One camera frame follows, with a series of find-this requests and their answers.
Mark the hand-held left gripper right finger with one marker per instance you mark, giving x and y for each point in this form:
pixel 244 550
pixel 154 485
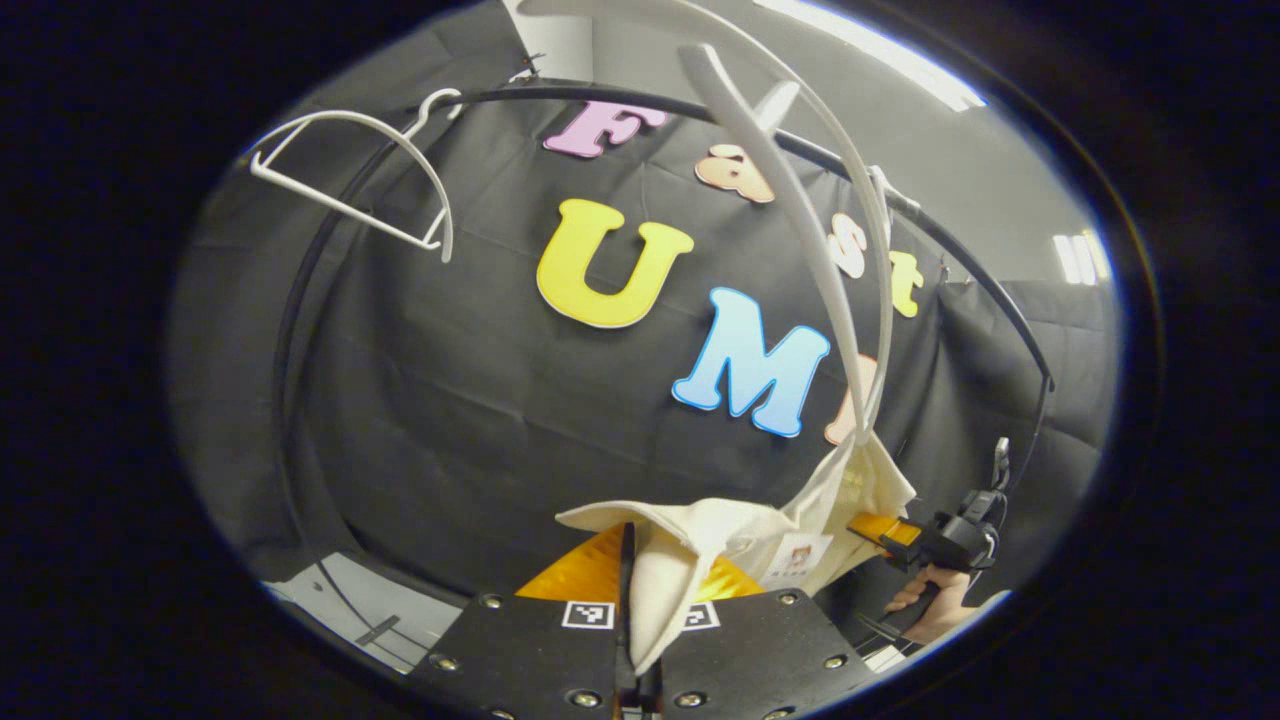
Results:
pixel 770 650

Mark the black clothes rack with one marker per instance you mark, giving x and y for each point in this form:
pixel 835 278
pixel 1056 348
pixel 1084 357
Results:
pixel 500 92

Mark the white box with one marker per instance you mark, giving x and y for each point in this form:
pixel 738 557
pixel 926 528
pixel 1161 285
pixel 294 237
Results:
pixel 882 658

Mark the striped ceiling light panel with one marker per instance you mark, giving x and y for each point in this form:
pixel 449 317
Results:
pixel 1082 258

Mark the cream long-sleeved shirt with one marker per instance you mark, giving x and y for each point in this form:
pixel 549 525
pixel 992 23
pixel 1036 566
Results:
pixel 690 540

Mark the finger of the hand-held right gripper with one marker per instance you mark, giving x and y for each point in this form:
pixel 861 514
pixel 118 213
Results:
pixel 880 530

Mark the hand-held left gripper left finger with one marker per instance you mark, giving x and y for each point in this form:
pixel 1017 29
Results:
pixel 627 600

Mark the white plastic clothes hanger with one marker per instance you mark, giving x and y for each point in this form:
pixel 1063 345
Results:
pixel 447 240
pixel 795 200

